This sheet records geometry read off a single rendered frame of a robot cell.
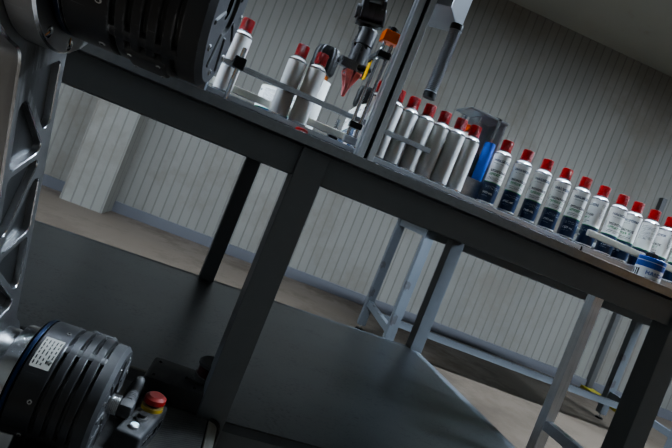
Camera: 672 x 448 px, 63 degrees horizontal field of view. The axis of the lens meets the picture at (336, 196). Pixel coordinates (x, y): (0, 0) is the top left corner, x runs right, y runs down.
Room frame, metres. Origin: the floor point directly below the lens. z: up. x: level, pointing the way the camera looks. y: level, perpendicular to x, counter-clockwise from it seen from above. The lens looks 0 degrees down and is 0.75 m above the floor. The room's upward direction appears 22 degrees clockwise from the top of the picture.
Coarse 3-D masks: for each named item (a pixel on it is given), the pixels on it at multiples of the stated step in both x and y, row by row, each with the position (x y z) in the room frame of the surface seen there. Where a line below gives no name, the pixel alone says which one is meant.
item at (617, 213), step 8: (624, 200) 1.75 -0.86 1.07; (616, 208) 1.75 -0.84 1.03; (624, 208) 1.75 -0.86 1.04; (608, 216) 1.76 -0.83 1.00; (616, 216) 1.75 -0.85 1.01; (624, 216) 1.75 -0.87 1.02; (608, 224) 1.75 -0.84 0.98; (616, 224) 1.74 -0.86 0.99; (600, 232) 1.78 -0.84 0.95; (608, 232) 1.75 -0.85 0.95; (616, 232) 1.74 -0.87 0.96; (600, 248) 1.75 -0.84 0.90; (608, 248) 1.74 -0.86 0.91
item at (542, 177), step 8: (544, 160) 1.69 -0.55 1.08; (544, 168) 1.68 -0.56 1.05; (536, 176) 1.68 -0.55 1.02; (544, 176) 1.67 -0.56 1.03; (536, 184) 1.67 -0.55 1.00; (544, 184) 1.67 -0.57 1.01; (528, 192) 1.68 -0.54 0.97; (536, 192) 1.67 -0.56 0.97; (544, 192) 1.67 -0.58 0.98; (528, 200) 1.67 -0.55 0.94; (536, 200) 1.67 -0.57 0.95; (520, 208) 1.70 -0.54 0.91; (528, 208) 1.67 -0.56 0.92; (536, 208) 1.67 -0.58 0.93; (520, 216) 1.68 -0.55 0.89; (528, 216) 1.67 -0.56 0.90
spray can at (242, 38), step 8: (248, 24) 1.43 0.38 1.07; (240, 32) 1.42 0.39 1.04; (248, 32) 1.44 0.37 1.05; (240, 40) 1.42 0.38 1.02; (248, 40) 1.43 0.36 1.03; (232, 48) 1.42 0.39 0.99; (240, 48) 1.43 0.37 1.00; (248, 48) 1.45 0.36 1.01; (232, 56) 1.42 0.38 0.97; (224, 64) 1.43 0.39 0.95; (224, 72) 1.42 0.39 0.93; (232, 72) 1.43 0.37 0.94; (216, 80) 1.43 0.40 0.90; (224, 80) 1.42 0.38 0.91; (216, 88) 1.42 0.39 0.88; (224, 88) 1.43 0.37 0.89; (232, 88) 1.45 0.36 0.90
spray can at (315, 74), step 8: (320, 56) 1.48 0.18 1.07; (328, 56) 1.49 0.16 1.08; (312, 64) 1.48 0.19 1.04; (320, 64) 1.48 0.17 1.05; (312, 72) 1.47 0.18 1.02; (320, 72) 1.47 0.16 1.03; (304, 80) 1.48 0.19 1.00; (312, 80) 1.47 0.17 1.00; (320, 80) 1.48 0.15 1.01; (304, 88) 1.47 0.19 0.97; (312, 88) 1.47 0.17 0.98; (296, 104) 1.48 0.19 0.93; (304, 104) 1.47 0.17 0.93; (312, 104) 1.49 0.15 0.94; (296, 112) 1.47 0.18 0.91; (304, 112) 1.47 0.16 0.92; (296, 120) 1.47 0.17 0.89; (304, 120) 1.48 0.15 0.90
